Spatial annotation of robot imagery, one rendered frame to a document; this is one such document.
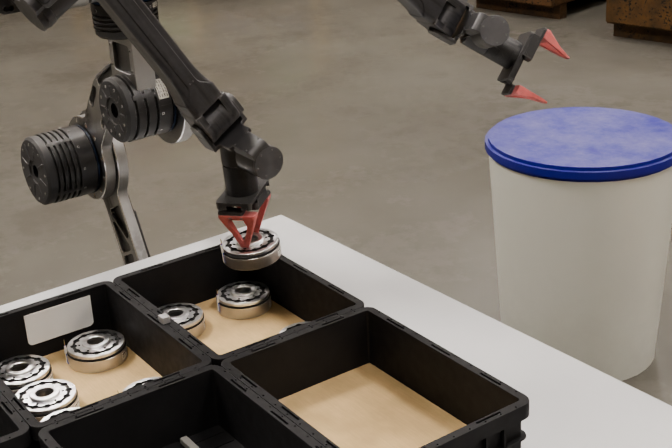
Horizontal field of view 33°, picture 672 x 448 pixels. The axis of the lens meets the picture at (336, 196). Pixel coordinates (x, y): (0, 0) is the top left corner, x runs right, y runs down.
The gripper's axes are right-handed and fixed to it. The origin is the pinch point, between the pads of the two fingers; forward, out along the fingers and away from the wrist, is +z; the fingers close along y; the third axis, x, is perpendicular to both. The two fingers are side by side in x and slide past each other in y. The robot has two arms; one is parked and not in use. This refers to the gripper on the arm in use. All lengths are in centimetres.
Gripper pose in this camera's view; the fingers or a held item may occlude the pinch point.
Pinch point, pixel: (249, 236)
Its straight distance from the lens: 200.7
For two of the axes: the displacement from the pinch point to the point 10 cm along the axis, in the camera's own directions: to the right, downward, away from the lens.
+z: 1.0, 8.9, 4.4
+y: 2.6, -4.5, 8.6
